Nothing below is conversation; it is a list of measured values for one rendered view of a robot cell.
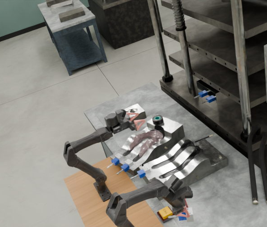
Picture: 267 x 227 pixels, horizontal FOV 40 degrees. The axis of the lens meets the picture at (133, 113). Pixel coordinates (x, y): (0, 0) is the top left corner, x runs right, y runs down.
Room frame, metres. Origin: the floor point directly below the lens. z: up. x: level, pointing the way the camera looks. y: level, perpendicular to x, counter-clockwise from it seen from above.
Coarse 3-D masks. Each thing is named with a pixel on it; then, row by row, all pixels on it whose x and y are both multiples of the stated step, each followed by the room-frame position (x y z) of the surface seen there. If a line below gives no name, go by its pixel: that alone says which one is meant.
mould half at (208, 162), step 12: (180, 144) 1.91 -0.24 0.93; (204, 144) 1.93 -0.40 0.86; (168, 156) 1.88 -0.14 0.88; (180, 156) 1.82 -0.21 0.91; (204, 156) 1.73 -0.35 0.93; (216, 156) 1.78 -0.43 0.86; (156, 168) 1.79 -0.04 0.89; (168, 168) 1.77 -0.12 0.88; (192, 168) 1.68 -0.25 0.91; (204, 168) 1.69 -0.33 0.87; (216, 168) 1.72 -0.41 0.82; (144, 180) 1.81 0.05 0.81; (192, 180) 1.67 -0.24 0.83
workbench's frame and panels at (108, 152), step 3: (93, 126) 2.64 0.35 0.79; (102, 144) 2.85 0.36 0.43; (105, 144) 2.37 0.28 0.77; (105, 147) 2.76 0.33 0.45; (105, 150) 2.83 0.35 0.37; (108, 150) 2.65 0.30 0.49; (105, 153) 2.87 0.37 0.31; (108, 153) 2.70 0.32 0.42; (111, 153) 2.24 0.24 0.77; (108, 156) 2.77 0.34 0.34
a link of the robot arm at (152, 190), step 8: (152, 184) 1.33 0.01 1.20; (160, 184) 1.33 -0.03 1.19; (128, 192) 1.29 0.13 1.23; (136, 192) 1.28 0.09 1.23; (144, 192) 1.28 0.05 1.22; (152, 192) 1.29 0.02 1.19; (160, 192) 1.30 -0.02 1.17; (112, 200) 1.27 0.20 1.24; (120, 200) 1.23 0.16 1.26; (128, 200) 1.24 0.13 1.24; (136, 200) 1.26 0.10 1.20; (120, 208) 1.20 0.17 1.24; (128, 208) 1.23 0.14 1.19; (120, 216) 1.20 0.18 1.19; (120, 224) 1.19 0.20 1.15
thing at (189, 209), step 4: (188, 208) 1.35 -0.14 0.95; (192, 212) 1.32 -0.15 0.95; (168, 216) 1.35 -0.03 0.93; (172, 216) 1.35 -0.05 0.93; (176, 216) 1.34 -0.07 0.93; (180, 216) 1.33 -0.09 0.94; (192, 216) 1.31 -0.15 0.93; (180, 220) 1.32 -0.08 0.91; (188, 220) 1.31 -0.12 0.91; (192, 220) 1.31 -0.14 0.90
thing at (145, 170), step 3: (144, 168) 1.79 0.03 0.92; (147, 168) 1.78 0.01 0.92; (138, 171) 1.80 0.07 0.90; (141, 171) 1.79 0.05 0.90; (144, 171) 1.78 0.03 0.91; (147, 171) 1.77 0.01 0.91; (150, 171) 1.78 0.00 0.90; (138, 174) 1.78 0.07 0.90; (141, 174) 1.76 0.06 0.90; (144, 174) 1.77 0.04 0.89; (132, 177) 1.77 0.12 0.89; (141, 177) 1.76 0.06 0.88
